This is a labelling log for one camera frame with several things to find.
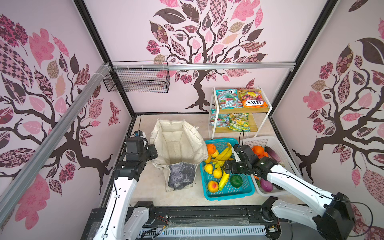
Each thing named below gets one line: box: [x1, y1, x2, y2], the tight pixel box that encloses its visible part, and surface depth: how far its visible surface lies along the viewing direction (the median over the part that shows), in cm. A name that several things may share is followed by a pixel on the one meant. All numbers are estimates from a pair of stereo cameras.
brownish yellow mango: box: [205, 154, 212, 164], surface depth 91 cm
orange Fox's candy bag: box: [238, 89, 268, 108], surface depth 79 cm
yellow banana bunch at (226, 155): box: [211, 142, 233, 169], surface depth 94 cm
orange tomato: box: [252, 145, 269, 159], surface depth 94 cm
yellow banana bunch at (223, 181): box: [218, 171, 229, 191], surface depth 79 cm
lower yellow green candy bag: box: [228, 112, 251, 133], surface depth 92 cm
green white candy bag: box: [215, 89, 244, 110], surface depth 79 cm
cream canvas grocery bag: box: [150, 118, 209, 192], surface depth 82 cm
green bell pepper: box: [230, 175, 243, 188], surface depth 82 cm
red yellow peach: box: [207, 180, 219, 193], surface depth 80 cm
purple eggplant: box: [264, 146, 285, 168], surface depth 93 cm
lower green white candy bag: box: [208, 108, 230, 127], surface depth 92 cm
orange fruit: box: [206, 143, 216, 155], surface depth 89 cm
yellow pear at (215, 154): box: [211, 149, 219, 158], surface depth 93 cm
